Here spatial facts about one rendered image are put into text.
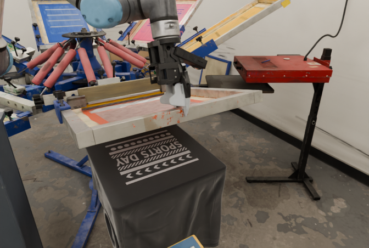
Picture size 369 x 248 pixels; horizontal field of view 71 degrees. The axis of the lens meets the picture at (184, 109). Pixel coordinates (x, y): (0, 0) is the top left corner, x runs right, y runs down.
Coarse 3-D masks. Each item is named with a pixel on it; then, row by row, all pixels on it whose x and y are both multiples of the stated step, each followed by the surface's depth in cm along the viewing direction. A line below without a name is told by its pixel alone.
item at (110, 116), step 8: (88, 112) 110; (96, 112) 107; (104, 112) 104; (112, 112) 102; (120, 112) 99; (128, 112) 97; (136, 112) 94; (144, 112) 92; (152, 112) 90; (96, 120) 90; (104, 120) 88; (112, 120) 86
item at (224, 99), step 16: (208, 96) 107; (224, 96) 97; (240, 96) 81; (256, 96) 84; (64, 112) 94; (160, 112) 69; (176, 112) 70; (192, 112) 73; (208, 112) 75; (80, 128) 63; (96, 128) 60; (112, 128) 62; (128, 128) 64; (144, 128) 66; (80, 144) 59; (96, 144) 61
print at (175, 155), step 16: (112, 144) 114; (128, 144) 114; (144, 144) 114; (160, 144) 114; (176, 144) 114; (128, 160) 103; (144, 160) 103; (160, 160) 103; (176, 160) 103; (192, 160) 103; (128, 176) 94; (144, 176) 94
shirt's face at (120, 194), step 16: (160, 128) 127; (176, 128) 127; (192, 144) 114; (96, 160) 103; (112, 160) 103; (208, 160) 103; (112, 176) 94; (160, 176) 94; (176, 176) 94; (192, 176) 94; (112, 192) 86; (128, 192) 86; (144, 192) 86
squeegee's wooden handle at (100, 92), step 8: (136, 80) 124; (144, 80) 126; (80, 88) 112; (88, 88) 114; (96, 88) 115; (104, 88) 117; (112, 88) 119; (120, 88) 121; (128, 88) 122; (136, 88) 124; (144, 88) 126; (152, 88) 128; (160, 88) 130; (88, 96) 114; (96, 96) 116; (104, 96) 117; (112, 96) 119
